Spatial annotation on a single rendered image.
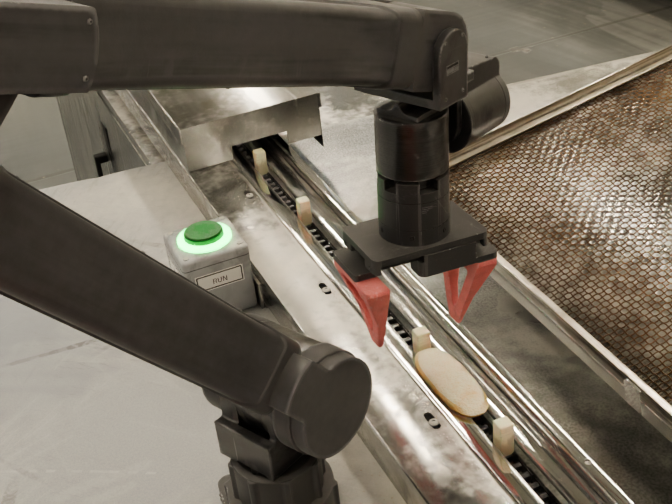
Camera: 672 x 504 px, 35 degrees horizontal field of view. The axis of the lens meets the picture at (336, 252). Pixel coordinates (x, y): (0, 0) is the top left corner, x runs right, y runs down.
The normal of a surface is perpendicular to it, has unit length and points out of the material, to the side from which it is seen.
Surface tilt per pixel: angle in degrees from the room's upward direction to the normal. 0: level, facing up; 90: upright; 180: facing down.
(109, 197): 0
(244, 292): 90
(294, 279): 0
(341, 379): 90
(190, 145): 90
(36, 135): 0
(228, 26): 87
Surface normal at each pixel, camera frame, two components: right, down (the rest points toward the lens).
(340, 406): 0.77, 0.28
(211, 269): 0.40, 0.46
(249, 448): -0.63, 0.47
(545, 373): -0.10, -0.84
